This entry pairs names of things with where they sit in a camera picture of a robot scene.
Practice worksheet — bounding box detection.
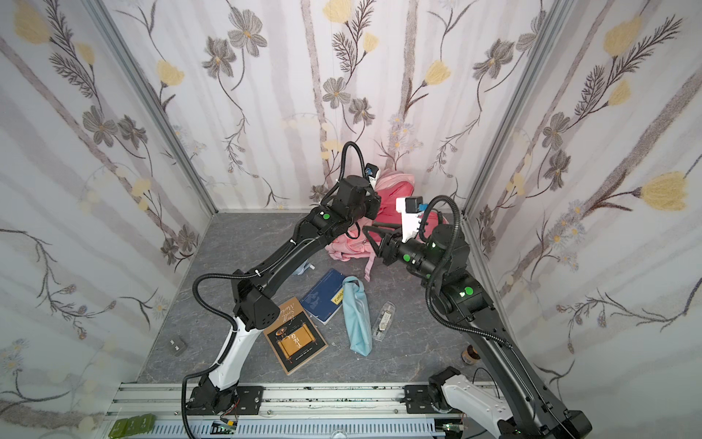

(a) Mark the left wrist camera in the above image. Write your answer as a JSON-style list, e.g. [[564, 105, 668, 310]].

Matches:
[[364, 163, 380, 180]]

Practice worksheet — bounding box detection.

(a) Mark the clear plastic case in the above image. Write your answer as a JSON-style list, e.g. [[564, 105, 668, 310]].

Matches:
[[372, 301, 396, 341]]

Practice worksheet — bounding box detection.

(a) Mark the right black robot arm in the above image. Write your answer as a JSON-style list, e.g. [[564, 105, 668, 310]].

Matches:
[[362, 196, 592, 438]]

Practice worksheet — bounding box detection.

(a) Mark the green circuit board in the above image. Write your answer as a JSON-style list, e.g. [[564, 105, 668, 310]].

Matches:
[[108, 413, 156, 439]]

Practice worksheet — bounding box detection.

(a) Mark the blue book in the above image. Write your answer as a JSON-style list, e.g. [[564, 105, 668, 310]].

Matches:
[[300, 269, 346, 325]]

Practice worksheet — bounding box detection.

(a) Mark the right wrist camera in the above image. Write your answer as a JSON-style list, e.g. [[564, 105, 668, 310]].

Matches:
[[396, 197, 426, 243]]

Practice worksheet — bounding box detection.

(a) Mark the brown bottle orange cap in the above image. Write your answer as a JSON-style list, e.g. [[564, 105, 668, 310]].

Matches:
[[461, 345, 481, 366]]

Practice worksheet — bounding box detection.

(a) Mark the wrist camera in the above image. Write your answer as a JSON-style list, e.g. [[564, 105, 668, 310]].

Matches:
[[396, 197, 426, 243], [364, 163, 380, 180]]

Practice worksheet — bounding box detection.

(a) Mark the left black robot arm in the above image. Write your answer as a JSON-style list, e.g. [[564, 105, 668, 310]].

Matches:
[[180, 141, 380, 438]]

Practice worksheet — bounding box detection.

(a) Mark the brown and black book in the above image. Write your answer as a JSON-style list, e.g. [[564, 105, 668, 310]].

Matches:
[[263, 298, 327, 375]]

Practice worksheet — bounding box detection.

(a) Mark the white cable duct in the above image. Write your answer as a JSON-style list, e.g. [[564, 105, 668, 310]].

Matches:
[[139, 419, 440, 439]]

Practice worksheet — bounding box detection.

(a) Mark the pink backpack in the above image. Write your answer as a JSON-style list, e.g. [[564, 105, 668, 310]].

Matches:
[[325, 170, 415, 282]]

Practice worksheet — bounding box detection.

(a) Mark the teal pencil case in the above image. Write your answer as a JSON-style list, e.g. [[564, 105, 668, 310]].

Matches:
[[342, 276, 372, 357]]

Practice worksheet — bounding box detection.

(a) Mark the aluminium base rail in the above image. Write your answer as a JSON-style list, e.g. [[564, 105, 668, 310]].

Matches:
[[101, 381, 566, 439]]

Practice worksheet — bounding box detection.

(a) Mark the light blue pencil sharpener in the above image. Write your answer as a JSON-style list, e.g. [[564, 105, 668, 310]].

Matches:
[[294, 261, 316, 275]]

